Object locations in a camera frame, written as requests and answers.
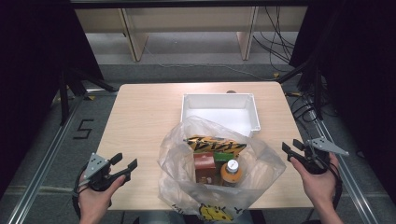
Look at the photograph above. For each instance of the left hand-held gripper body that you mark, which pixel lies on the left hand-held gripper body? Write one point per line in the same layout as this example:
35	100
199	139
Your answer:
95	166

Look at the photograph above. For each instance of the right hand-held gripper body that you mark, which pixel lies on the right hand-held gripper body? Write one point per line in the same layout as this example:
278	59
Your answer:
316	161

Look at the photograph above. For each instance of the clear plastic bag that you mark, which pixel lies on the clear plastic bag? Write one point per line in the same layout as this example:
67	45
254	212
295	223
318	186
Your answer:
174	174

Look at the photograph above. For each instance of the orange juice bottle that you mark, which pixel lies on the orange juice bottle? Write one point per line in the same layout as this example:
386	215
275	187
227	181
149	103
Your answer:
231	174

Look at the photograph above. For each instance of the green snack packet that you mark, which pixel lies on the green snack packet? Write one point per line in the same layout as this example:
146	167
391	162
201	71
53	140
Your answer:
223	156

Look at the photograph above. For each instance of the brown drink carton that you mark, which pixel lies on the brown drink carton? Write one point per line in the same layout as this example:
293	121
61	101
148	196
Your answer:
205	168

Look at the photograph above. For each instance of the black yellow chip bag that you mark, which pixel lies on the black yellow chip bag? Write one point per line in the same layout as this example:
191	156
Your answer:
214	144

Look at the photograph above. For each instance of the white plastic bin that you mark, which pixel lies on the white plastic bin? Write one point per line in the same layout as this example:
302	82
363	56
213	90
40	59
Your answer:
218	104

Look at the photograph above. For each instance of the person's right hand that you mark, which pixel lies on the person's right hand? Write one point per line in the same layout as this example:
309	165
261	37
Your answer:
320	186

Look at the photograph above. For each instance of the person's left hand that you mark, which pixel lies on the person's left hand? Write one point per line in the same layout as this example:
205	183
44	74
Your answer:
95	202

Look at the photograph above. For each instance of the black metal stand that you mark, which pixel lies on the black metal stand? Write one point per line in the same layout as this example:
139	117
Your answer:
63	99
317	93

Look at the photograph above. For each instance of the black curtain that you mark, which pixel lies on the black curtain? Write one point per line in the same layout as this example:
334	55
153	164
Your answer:
31	77
358	77

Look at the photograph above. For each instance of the beige wooden desk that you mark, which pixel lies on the beige wooden desk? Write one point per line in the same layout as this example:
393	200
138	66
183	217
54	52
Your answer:
186	18

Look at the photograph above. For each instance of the aluminium floor rail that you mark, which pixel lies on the aluminium floor rail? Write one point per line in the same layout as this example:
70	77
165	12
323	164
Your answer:
355	193
40	174

